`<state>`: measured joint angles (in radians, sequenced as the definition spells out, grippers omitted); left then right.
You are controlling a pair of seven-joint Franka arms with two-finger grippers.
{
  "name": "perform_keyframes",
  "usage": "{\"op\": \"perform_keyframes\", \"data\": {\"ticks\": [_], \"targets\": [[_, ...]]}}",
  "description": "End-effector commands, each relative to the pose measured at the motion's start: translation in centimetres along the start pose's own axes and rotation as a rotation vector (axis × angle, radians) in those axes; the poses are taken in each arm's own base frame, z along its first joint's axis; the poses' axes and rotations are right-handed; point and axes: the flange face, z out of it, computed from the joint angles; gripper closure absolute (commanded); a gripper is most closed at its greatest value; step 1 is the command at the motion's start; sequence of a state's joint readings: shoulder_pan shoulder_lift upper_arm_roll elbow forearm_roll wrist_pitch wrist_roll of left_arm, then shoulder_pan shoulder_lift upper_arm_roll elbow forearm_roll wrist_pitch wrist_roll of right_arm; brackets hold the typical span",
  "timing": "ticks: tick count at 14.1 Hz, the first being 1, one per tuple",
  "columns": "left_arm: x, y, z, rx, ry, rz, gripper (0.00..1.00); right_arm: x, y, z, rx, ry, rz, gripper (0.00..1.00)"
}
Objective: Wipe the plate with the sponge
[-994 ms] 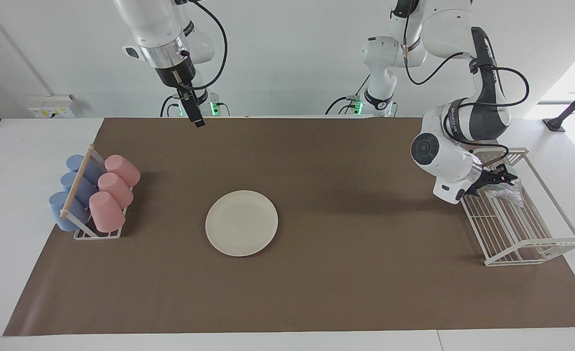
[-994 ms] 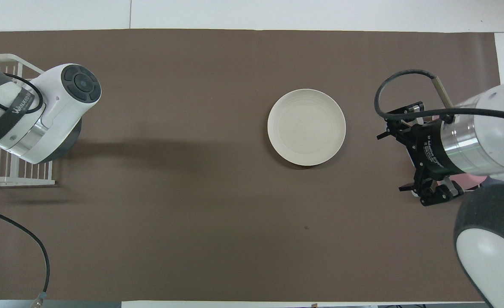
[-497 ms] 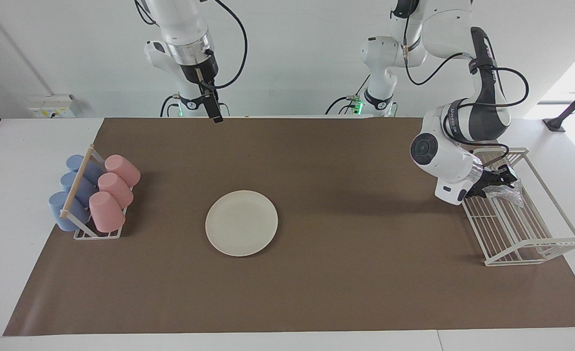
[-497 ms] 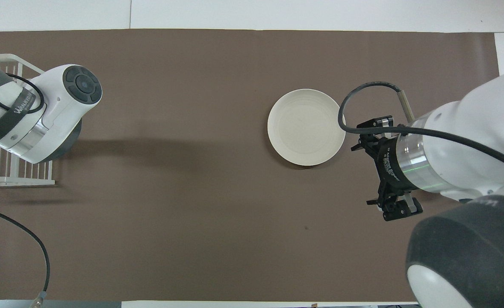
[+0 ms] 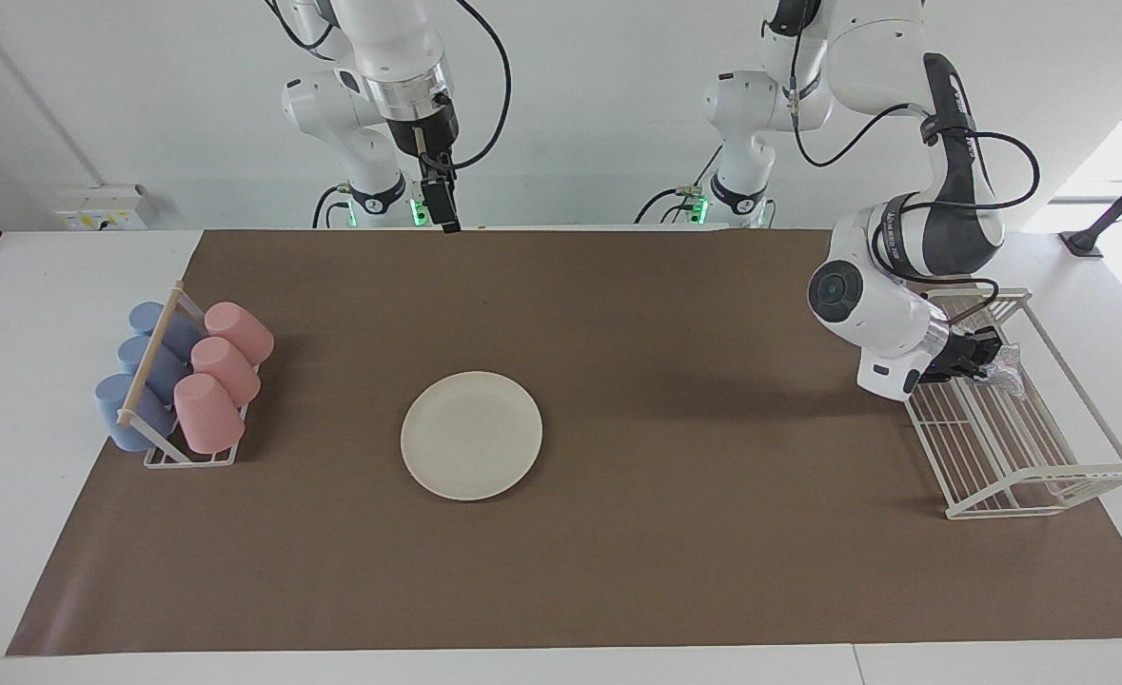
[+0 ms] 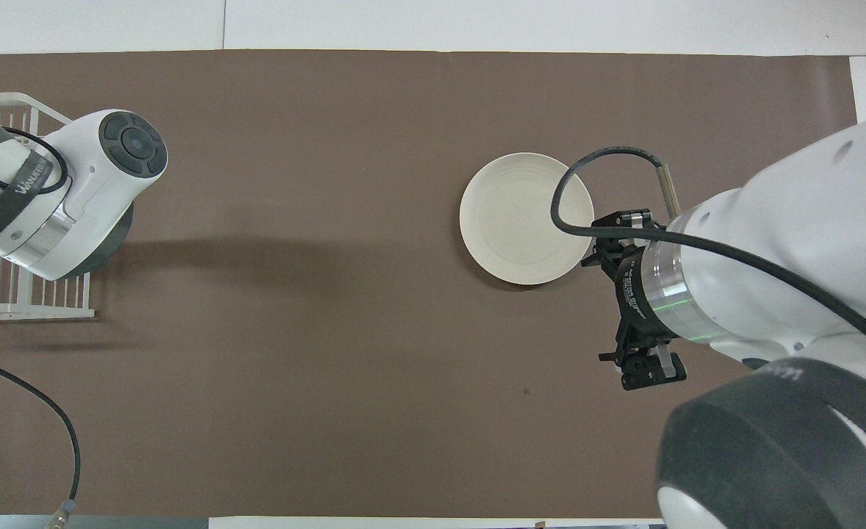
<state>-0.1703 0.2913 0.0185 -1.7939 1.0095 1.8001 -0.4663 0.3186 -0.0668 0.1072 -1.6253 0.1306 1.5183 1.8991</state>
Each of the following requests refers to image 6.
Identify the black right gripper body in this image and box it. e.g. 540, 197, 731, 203
613, 242, 679, 346

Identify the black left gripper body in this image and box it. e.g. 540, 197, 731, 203
65, 204, 135, 280

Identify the cream round plate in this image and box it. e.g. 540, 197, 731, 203
459, 152, 595, 286

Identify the brown table mat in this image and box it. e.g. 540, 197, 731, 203
0, 50, 859, 519

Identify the white wire dish rack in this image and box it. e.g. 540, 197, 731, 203
0, 92, 95, 320

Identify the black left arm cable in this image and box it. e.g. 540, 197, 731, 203
0, 351, 82, 529

